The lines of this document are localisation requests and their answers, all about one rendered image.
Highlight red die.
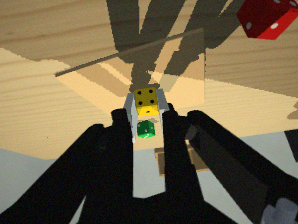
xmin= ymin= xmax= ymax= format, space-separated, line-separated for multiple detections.
xmin=236 ymin=0 xmax=298 ymax=40

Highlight tan flat mat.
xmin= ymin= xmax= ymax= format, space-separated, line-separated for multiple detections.
xmin=55 ymin=27 xmax=205 ymax=116

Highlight green die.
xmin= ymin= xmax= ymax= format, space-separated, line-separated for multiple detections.
xmin=137 ymin=120 xmax=155 ymax=139

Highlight yellow die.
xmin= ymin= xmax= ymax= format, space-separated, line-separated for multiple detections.
xmin=134 ymin=87 xmax=159 ymax=117

